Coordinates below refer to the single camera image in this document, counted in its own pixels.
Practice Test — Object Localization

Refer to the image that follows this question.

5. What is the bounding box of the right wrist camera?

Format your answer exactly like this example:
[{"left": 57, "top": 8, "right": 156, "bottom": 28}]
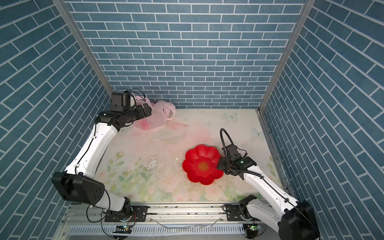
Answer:
[{"left": 224, "top": 144, "right": 242, "bottom": 161}]

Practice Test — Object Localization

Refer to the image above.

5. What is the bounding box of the white cable duct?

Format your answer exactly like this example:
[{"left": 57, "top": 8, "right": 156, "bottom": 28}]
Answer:
[{"left": 68, "top": 224, "right": 245, "bottom": 237}]

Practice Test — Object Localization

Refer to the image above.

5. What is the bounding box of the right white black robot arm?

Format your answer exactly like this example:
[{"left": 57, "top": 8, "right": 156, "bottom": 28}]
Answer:
[{"left": 217, "top": 155, "right": 321, "bottom": 240}]

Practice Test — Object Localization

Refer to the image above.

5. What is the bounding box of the red flower-shaped bowl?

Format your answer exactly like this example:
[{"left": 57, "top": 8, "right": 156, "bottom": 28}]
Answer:
[{"left": 182, "top": 145, "right": 224, "bottom": 186}]

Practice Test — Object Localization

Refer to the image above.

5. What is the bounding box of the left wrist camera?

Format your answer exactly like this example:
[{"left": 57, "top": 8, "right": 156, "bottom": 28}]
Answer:
[{"left": 110, "top": 91, "right": 136, "bottom": 114}]

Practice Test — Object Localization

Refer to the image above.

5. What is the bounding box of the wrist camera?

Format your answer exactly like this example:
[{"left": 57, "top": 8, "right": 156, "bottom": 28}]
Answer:
[
  {"left": 224, "top": 144, "right": 242, "bottom": 161},
  {"left": 110, "top": 91, "right": 136, "bottom": 114}
]

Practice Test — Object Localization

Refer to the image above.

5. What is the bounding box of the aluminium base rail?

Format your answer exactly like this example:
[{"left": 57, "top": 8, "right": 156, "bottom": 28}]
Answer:
[{"left": 54, "top": 202, "right": 276, "bottom": 240}]

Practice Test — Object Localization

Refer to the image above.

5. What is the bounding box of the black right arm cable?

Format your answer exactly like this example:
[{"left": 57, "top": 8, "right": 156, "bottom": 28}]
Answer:
[{"left": 219, "top": 128, "right": 321, "bottom": 238}]

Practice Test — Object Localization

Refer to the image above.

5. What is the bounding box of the pink plastic bag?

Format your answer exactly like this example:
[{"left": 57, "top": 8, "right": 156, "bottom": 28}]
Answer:
[{"left": 133, "top": 96, "right": 176, "bottom": 131}]

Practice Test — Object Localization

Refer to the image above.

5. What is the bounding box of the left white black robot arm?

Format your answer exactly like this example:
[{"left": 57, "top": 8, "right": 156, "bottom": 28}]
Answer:
[{"left": 52, "top": 104, "right": 152, "bottom": 222}]

